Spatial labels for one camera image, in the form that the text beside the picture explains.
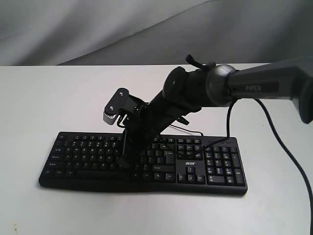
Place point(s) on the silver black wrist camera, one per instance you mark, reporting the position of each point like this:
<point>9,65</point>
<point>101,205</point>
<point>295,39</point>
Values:
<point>121,104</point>

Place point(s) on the black acer keyboard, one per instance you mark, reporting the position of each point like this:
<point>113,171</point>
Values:
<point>171,163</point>

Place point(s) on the grey backdrop cloth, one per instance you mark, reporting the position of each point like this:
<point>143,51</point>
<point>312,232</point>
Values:
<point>153,32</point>

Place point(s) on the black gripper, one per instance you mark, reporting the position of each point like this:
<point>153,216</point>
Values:
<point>143,121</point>

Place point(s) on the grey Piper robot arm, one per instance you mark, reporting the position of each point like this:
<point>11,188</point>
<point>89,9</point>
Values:
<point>215,86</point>

